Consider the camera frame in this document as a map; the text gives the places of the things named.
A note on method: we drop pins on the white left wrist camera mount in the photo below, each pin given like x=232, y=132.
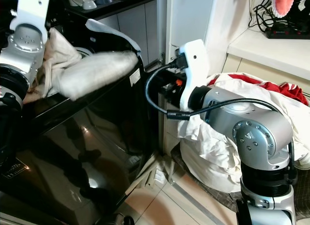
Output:
x=33, y=9

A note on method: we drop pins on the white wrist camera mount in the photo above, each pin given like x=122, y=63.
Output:
x=33, y=9
x=193, y=65

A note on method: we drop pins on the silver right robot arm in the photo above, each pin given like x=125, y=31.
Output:
x=256, y=128

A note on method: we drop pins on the black power strip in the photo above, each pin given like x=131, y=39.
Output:
x=288, y=31

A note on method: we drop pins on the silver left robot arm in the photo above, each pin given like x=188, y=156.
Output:
x=13, y=65

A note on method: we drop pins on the white fluffy towel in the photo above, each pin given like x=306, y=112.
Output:
x=101, y=72

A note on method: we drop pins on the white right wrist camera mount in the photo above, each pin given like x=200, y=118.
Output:
x=193, y=65

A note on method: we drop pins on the black glossy washing machine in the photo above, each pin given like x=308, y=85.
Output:
x=77, y=147

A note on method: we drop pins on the red garment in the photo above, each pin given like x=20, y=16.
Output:
x=293, y=91

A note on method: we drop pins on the white shelf cabinet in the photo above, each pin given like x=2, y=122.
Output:
x=189, y=16

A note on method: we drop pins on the white crumpled bed sheet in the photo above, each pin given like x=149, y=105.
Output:
x=208, y=152

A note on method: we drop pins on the pink fluffy cloth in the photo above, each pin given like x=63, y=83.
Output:
x=283, y=3

